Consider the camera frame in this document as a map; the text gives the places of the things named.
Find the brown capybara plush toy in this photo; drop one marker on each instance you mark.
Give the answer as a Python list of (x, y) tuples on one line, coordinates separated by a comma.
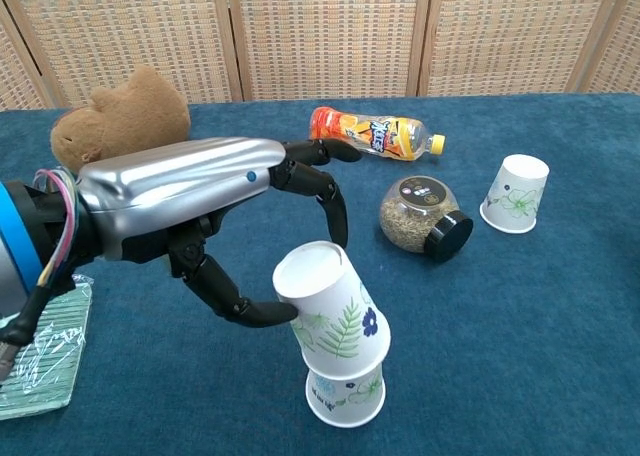
[(135, 111)]

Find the round glass jar black lid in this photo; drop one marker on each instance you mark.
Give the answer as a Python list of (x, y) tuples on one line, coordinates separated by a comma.
[(410, 216)]

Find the woven folding screen panel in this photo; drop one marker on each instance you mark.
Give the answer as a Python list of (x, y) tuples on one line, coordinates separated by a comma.
[(325, 31), (620, 51), (130, 31), (20, 71), (515, 31)]

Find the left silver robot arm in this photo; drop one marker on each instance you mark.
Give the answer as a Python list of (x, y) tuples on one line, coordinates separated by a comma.
[(15, 226)]

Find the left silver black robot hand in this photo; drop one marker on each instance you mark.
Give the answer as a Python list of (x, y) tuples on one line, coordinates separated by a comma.
[(175, 186)]

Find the green dustpan in plastic wrap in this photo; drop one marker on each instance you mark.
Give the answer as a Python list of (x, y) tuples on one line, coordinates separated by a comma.
[(45, 366)]

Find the white paper cup green flower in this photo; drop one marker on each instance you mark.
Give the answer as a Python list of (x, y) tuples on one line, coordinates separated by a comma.
[(517, 196)]

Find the blue carpet table cover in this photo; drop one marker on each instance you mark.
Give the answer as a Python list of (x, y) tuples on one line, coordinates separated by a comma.
[(500, 326)]

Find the white paper cup text print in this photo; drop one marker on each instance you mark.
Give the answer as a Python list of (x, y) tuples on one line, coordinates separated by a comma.
[(345, 401)]

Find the orange drink plastic bottle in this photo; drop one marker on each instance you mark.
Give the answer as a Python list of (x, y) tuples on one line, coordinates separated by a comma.
[(380, 136)]

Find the white paper cup fern print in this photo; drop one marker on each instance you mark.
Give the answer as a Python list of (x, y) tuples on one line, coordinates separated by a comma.
[(340, 306)]

